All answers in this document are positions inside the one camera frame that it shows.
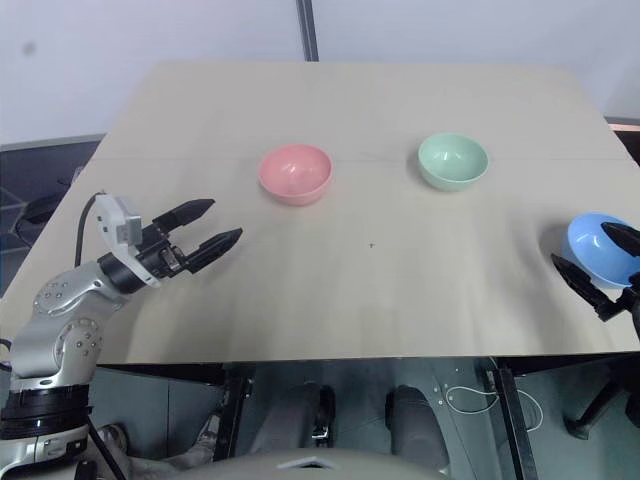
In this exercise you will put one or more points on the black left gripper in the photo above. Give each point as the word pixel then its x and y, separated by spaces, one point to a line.
pixel 160 252

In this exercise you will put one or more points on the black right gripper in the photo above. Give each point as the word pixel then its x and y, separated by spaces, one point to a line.
pixel 631 295

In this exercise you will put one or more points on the blue bowl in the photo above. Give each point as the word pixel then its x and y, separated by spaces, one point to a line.
pixel 590 245

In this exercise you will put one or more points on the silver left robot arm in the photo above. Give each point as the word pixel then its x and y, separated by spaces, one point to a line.
pixel 60 300

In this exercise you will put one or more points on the pink bowl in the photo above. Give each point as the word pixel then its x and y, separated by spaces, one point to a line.
pixel 295 172

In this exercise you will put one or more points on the black stand base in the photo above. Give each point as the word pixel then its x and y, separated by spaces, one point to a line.
pixel 595 405

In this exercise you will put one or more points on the black round floor object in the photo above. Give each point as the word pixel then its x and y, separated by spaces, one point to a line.
pixel 42 210

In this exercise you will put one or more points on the green bowl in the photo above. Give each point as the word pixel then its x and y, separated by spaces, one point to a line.
pixel 452 160

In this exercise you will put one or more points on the grey shoe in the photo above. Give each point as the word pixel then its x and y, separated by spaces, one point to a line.
pixel 114 436

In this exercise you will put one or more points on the pale grey rounded robot torso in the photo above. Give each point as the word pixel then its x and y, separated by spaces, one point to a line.
pixel 310 466

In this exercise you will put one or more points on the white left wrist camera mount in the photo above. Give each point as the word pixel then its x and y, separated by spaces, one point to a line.
pixel 112 220

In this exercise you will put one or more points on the black table frame leg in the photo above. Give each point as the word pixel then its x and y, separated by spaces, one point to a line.
pixel 511 415
pixel 234 415

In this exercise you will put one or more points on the dark vertical wall post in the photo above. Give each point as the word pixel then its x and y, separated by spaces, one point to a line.
pixel 307 27

